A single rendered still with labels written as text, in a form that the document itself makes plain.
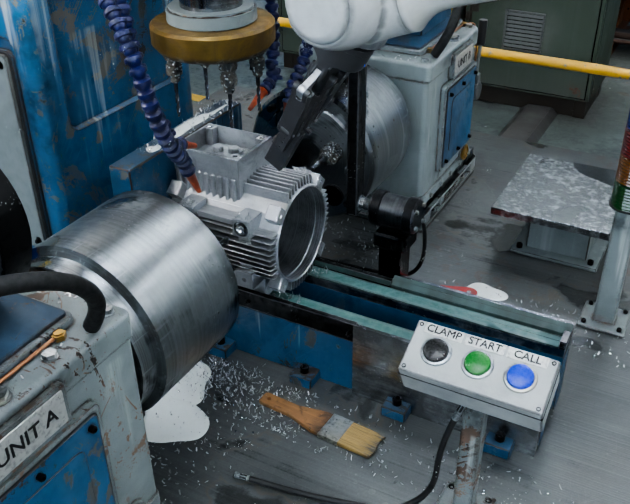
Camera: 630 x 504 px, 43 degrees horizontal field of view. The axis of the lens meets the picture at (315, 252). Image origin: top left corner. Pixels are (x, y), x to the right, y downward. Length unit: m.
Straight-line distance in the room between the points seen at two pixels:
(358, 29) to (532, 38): 3.67
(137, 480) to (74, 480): 0.14
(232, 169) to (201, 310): 0.28
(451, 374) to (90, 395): 0.40
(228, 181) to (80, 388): 0.49
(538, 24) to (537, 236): 2.80
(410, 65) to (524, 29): 2.87
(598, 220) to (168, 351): 0.89
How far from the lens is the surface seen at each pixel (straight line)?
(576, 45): 4.38
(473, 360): 0.94
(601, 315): 1.50
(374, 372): 1.25
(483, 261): 1.63
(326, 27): 0.77
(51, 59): 1.24
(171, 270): 1.00
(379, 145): 1.43
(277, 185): 1.22
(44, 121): 1.25
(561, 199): 1.64
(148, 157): 1.25
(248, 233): 1.20
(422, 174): 1.65
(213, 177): 1.25
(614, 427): 1.31
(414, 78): 1.58
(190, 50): 1.14
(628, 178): 1.36
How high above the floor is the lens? 1.66
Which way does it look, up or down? 32 degrees down
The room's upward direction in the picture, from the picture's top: 1 degrees counter-clockwise
